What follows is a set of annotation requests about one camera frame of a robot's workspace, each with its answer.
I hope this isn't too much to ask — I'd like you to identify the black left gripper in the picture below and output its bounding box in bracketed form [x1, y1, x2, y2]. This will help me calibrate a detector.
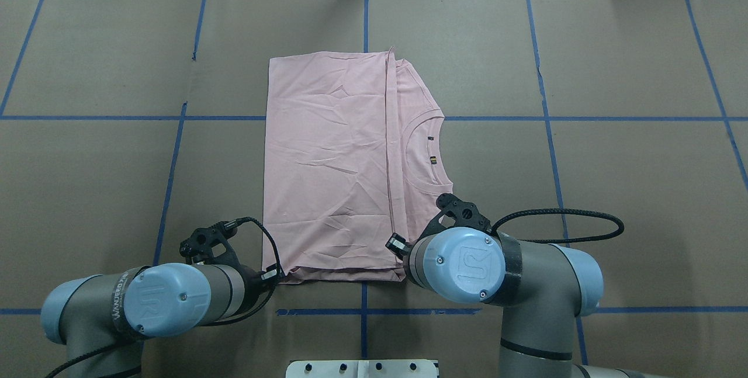
[179, 221, 285, 314]

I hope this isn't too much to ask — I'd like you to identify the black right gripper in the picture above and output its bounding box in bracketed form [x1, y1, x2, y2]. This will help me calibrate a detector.
[386, 193, 491, 261]

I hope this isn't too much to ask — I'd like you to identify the pink Snoopy t-shirt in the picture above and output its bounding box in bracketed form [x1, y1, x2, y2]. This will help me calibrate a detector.
[264, 48, 452, 284]

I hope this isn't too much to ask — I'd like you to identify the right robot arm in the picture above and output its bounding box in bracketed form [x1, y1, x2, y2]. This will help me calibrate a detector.
[386, 193, 644, 377]

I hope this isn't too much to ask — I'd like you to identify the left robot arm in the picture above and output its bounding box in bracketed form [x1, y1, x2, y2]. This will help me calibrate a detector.
[40, 217, 284, 377]

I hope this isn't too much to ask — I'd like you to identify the white camera pole base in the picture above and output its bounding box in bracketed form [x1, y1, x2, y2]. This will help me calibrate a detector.
[285, 359, 440, 377]

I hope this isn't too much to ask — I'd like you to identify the black braided cable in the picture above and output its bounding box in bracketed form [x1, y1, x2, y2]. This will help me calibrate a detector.
[491, 209, 625, 244]

